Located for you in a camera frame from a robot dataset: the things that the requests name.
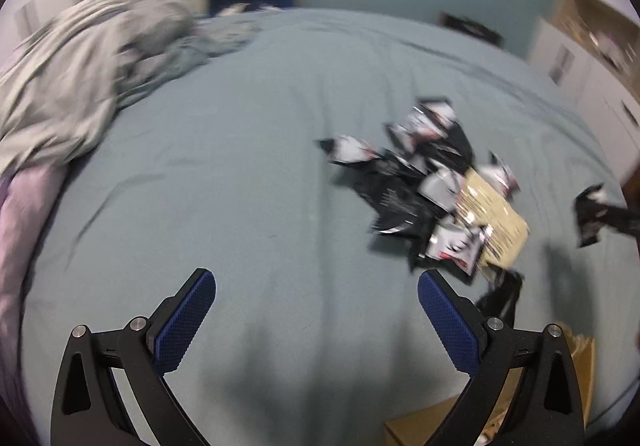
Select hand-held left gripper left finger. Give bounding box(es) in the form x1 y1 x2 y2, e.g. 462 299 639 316
50 267 217 446

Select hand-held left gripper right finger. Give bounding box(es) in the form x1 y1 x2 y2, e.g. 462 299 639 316
417 270 586 446

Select black snack packet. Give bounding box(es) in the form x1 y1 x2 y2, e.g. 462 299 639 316
574 183 640 248
474 270 524 328

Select pile of black snack packets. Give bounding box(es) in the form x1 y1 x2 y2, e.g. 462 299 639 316
315 98 521 284

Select brown cardboard box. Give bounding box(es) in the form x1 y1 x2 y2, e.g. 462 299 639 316
384 321 597 446

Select beige printed packet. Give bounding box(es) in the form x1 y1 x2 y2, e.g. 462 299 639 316
452 168 530 273

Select lilac blanket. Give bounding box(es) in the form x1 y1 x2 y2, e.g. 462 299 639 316
0 161 76 377

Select grey duvet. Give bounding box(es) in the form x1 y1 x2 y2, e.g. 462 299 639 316
0 0 261 177

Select white cabinet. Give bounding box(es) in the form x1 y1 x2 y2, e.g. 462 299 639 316
527 18 640 177

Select black bag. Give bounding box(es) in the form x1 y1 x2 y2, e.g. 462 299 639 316
439 11 502 47

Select brown wooden shelf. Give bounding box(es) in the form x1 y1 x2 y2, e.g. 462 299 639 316
550 0 640 72

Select white wardrobe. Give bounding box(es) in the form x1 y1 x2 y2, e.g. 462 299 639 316
0 0 81 72

